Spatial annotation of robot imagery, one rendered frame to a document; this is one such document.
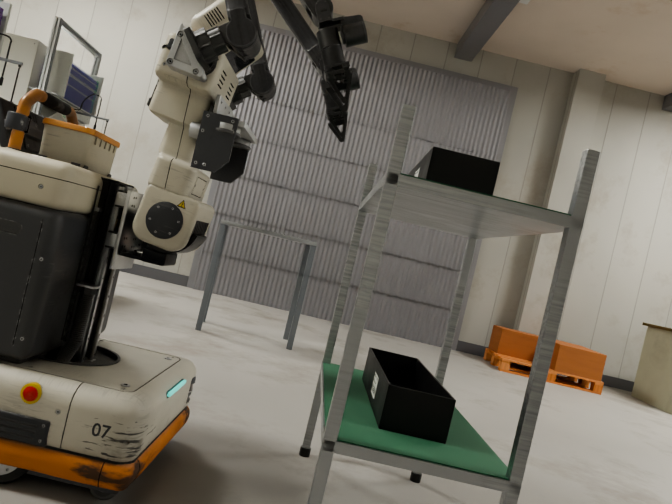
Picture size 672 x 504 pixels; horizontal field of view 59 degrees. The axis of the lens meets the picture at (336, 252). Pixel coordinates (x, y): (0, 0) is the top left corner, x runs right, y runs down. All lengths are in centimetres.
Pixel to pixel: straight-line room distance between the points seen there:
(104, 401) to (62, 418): 11
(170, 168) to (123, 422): 68
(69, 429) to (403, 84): 595
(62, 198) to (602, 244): 654
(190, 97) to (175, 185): 26
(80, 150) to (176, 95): 31
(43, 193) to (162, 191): 30
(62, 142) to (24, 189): 22
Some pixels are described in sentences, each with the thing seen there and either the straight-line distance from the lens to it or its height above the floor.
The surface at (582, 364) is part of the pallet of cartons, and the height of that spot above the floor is 25.
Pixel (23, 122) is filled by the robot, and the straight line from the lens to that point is 184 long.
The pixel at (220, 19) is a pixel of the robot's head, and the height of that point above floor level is 131.
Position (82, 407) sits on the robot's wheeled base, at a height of 24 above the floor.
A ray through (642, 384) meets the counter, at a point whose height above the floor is 16.
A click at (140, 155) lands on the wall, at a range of 714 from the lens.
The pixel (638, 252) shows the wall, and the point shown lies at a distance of 770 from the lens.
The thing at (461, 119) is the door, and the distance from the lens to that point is 706.
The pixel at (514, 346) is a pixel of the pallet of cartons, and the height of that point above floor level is 24.
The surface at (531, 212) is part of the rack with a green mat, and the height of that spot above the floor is 93.
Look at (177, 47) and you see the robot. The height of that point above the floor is 116.
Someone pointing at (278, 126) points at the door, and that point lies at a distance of 687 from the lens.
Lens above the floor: 74
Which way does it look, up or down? level
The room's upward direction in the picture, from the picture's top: 13 degrees clockwise
